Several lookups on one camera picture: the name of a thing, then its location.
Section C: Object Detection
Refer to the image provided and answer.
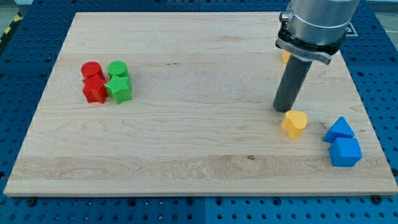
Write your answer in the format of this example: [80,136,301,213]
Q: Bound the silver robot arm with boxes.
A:
[275,0,359,65]

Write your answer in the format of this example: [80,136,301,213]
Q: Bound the yellow heart block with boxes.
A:
[281,110,308,139]

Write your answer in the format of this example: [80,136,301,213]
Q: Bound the yellow hexagon block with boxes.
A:
[281,50,290,64]

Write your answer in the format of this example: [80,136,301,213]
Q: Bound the light wooden board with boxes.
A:
[4,12,397,197]

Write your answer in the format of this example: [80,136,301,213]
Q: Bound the green star block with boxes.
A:
[104,75,132,105]

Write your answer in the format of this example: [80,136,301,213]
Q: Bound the green cylinder block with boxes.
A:
[107,60,129,78]

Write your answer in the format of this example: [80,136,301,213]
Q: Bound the red star block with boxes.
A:
[83,75,108,104]

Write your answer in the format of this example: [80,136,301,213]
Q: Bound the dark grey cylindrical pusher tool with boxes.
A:
[273,55,313,113]

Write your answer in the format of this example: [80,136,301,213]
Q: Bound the red cylinder block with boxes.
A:
[80,61,105,80]

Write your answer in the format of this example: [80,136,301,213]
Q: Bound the blue triangle block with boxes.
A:
[322,116,355,143]

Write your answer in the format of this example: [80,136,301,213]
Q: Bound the blue cube block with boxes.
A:
[328,138,363,167]

